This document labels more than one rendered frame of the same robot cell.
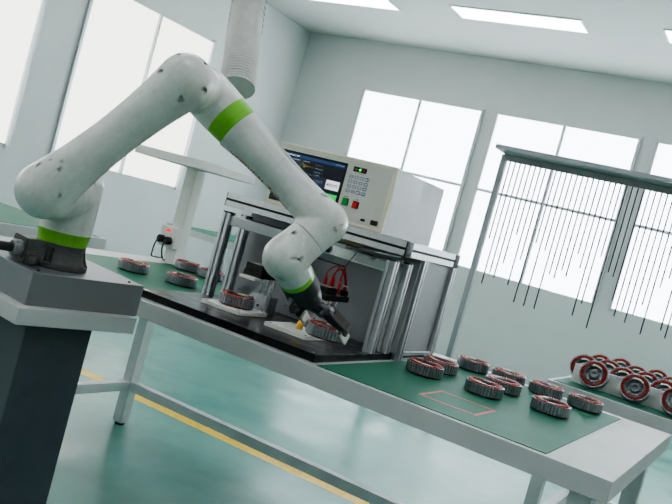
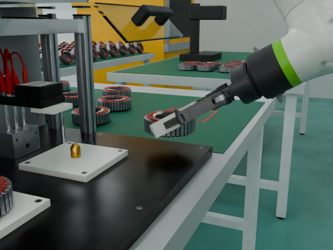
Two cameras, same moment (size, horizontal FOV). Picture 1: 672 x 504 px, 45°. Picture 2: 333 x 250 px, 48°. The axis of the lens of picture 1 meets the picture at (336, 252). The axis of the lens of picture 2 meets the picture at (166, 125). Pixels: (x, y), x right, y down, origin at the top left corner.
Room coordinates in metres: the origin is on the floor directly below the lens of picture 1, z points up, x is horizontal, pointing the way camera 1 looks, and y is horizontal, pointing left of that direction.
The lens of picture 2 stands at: (2.28, 0.76, 1.04)
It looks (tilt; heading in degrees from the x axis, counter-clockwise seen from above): 15 degrees down; 264
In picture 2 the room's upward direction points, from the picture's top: straight up
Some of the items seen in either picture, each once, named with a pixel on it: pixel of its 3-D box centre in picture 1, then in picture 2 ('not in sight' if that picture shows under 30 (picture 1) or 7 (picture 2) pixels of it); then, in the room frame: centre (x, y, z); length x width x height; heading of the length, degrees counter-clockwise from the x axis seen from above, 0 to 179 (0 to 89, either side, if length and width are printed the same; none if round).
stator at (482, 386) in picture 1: (484, 387); (114, 102); (2.32, -0.51, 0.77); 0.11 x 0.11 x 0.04
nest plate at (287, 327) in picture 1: (298, 330); (76, 159); (2.38, 0.05, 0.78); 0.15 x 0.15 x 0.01; 61
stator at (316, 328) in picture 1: (326, 331); (169, 123); (2.19, -0.03, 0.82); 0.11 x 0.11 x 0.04
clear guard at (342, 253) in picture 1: (339, 251); (82, 22); (2.36, -0.01, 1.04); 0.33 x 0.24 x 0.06; 151
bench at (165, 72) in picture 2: not in sight; (232, 109); (1.46, -2.02, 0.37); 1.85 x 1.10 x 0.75; 61
